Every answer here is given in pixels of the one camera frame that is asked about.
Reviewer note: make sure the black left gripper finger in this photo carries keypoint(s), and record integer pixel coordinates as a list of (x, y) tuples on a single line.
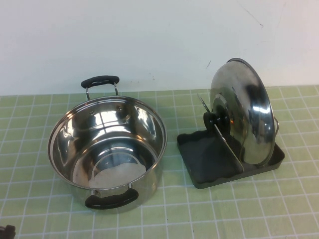
[(10, 232), (1, 234)]

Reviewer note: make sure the stainless steel pot lid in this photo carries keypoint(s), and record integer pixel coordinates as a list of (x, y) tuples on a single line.
[(239, 99)]

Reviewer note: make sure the green checked tablecloth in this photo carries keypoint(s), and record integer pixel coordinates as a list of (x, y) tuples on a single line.
[(224, 211)]

